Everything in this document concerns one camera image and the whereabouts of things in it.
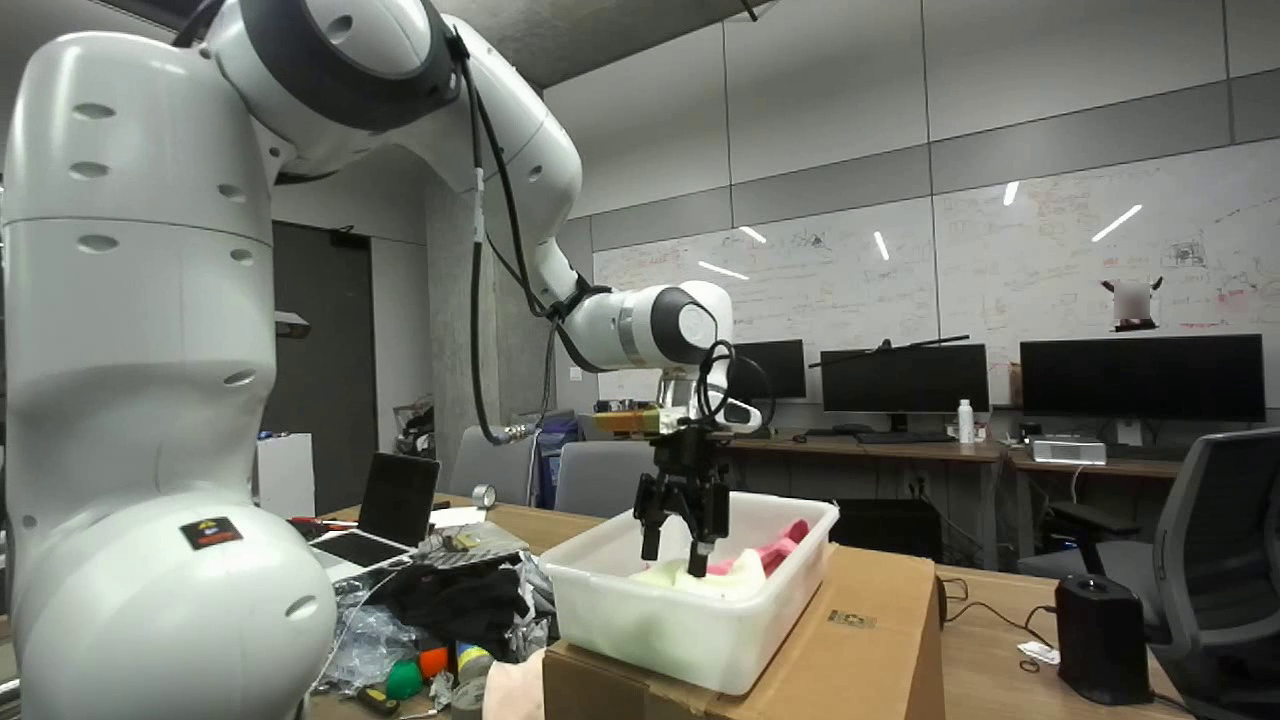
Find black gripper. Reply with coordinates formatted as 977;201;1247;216
634;427;727;577

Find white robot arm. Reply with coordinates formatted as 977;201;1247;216
6;0;732;720

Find black laptop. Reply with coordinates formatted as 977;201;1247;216
312;452;435;570

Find green ball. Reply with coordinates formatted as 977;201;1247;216
384;660;424;700

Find peach cloth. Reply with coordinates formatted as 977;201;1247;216
481;654;545;720

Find orange ball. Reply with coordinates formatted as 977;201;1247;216
416;645;451;681

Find black monitor left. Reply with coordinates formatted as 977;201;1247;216
820;344;988;413

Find white plastic bin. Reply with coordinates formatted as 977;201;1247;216
539;493;842;698

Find black monitor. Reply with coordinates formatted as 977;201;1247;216
820;344;988;413
1019;338;1266;421

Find grey office chair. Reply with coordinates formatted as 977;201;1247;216
1156;427;1280;720

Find pink cloth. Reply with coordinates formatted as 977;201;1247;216
709;520;811;577

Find black cloth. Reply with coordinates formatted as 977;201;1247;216
377;566;529;658

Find black box speaker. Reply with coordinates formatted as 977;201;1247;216
1056;577;1154;703

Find cardboard box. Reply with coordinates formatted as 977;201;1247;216
545;548;943;720

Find black monitor right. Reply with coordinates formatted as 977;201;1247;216
1019;338;1266;421

